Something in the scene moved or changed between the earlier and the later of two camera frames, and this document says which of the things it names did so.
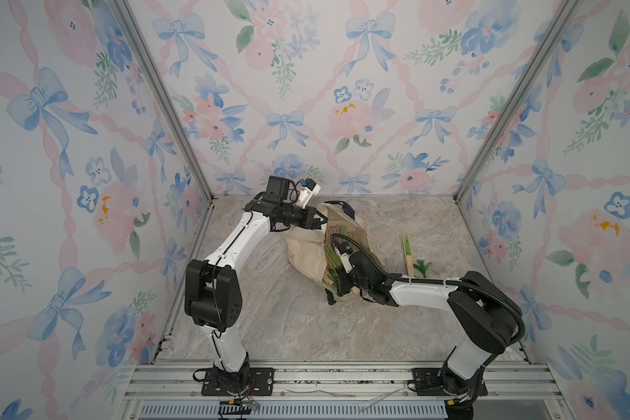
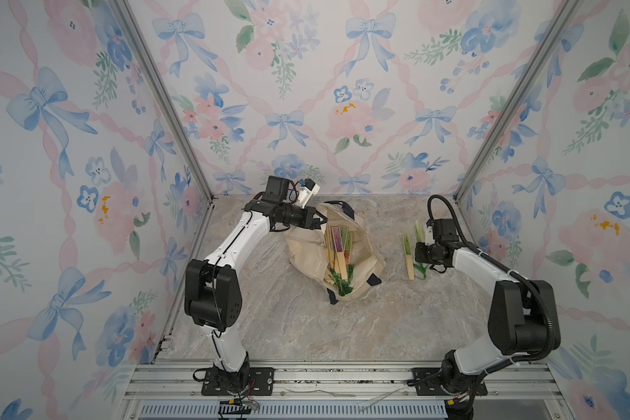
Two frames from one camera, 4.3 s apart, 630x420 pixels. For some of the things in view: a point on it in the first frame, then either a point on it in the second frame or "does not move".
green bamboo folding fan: (331, 270) to (420, 272)
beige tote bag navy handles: (304, 246) does not move
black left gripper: (310, 216) does not move
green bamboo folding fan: (407, 241) does not move
